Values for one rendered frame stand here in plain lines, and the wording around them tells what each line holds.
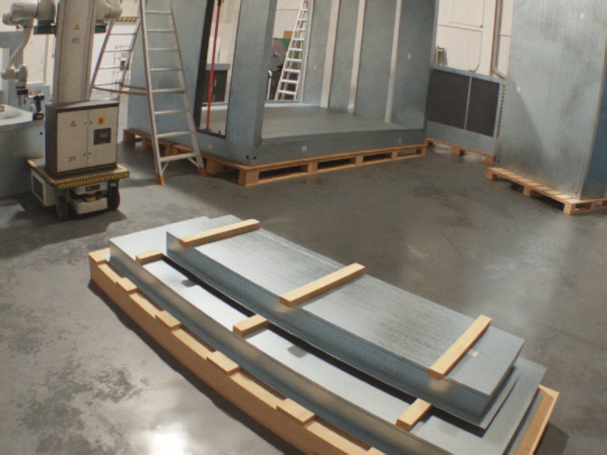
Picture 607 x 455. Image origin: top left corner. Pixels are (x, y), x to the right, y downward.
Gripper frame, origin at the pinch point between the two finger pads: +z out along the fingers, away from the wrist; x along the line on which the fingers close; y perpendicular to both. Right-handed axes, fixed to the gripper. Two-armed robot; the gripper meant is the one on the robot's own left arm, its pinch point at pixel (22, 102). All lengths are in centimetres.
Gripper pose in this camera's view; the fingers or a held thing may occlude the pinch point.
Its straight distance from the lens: 471.0
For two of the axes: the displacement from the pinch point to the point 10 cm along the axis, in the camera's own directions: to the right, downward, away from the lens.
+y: 9.8, 1.6, -1.3
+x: 1.7, -3.1, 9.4
